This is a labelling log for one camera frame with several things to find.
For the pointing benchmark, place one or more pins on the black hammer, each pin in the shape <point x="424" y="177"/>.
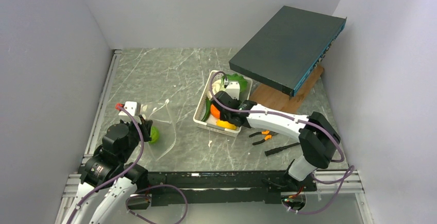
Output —
<point x="279" y="149"/>

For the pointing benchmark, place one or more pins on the white perforated plastic basket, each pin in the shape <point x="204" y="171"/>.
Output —
<point x="201" y="108"/>

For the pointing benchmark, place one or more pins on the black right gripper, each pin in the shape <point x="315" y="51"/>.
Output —
<point x="222" y="117"/>

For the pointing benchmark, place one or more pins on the green white cabbage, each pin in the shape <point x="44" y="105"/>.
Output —
<point x="240" y="79"/>

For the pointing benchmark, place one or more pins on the polka dot zip top bag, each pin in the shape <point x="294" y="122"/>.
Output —
<point x="162" y="115"/>

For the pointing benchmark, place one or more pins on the yellow lemon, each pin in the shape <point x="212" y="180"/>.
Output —
<point x="226" y="125"/>

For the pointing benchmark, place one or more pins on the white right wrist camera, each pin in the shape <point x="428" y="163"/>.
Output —
<point x="232" y="87"/>

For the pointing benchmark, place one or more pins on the dark green cucumber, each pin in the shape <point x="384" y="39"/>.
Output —
<point x="207" y="110"/>

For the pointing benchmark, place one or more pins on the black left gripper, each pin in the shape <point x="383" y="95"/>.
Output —
<point x="146" y="125"/>

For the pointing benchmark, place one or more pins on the dark network switch box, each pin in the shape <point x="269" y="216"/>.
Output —
<point x="286" y="50"/>

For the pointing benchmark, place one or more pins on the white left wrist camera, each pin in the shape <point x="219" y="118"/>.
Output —
<point x="132" y="107"/>

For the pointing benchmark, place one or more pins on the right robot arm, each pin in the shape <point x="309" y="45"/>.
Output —
<point x="318" y="139"/>

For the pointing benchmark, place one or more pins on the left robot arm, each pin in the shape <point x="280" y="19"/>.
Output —
<point x="107" y="179"/>

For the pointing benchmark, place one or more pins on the light green round fruit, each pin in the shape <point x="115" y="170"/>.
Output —
<point x="154" y="135"/>

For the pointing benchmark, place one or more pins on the white garlic cluster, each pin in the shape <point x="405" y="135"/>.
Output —
<point x="215" y="87"/>

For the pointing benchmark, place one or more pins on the wooden cutting board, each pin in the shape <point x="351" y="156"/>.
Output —
<point x="275" y="99"/>

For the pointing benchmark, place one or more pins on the orange tangerine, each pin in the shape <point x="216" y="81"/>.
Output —
<point x="214" y="111"/>

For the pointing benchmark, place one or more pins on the aluminium frame profile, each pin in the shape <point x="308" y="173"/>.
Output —
<point x="73" y="181"/>

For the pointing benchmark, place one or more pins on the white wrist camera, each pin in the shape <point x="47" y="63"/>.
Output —
<point x="232" y="87"/>
<point x="132" y="107"/>

